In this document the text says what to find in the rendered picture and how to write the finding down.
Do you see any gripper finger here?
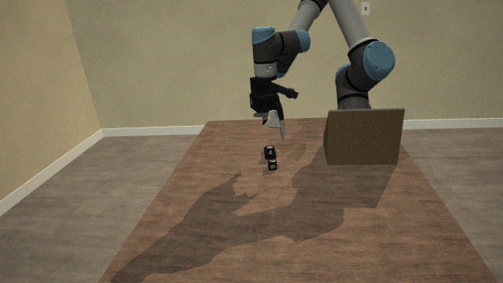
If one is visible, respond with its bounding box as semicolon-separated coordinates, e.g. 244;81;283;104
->
253;112;269;125
266;99;285;139

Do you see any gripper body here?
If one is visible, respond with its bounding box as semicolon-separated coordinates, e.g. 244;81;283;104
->
249;75;279;113

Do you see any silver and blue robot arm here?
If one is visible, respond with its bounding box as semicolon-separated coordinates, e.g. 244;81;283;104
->
251;0;395;109

